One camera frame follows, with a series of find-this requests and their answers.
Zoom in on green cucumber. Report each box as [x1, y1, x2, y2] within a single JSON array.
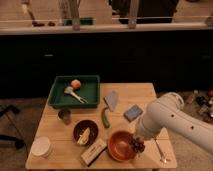
[[101, 107, 110, 128]]

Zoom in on red bowl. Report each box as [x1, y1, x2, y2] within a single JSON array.
[[107, 130, 136, 162]]

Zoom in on black office chair base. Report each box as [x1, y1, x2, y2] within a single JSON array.
[[0, 104, 26, 150]]

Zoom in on green plastic tray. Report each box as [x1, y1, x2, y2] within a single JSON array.
[[48, 75, 100, 108]]

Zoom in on blue sponge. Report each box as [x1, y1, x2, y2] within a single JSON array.
[[124, 105, 143, 122]]

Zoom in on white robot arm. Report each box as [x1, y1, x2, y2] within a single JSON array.
[[134, 92, 213, 155]]

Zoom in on wooden brush block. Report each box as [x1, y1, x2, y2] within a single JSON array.
[[80, 139, 107, 166]]

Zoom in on dark purple grapes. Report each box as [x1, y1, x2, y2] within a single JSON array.
[[130, 138, 145, 153]]

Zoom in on orange fruit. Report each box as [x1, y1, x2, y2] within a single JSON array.
[[70, 79, 81, 89]]

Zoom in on dark brown bowl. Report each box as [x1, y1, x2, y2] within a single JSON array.
[[73, 120, 98, 146]]

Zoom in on yellow banana piece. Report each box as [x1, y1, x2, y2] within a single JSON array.
[[77, 128, 90, 145]]

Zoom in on silver metal spoon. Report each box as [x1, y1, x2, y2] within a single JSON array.
[[154, 139, 170, 164]]

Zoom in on small metal cup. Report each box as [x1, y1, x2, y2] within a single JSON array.
[[58, 109, 71, 125]]

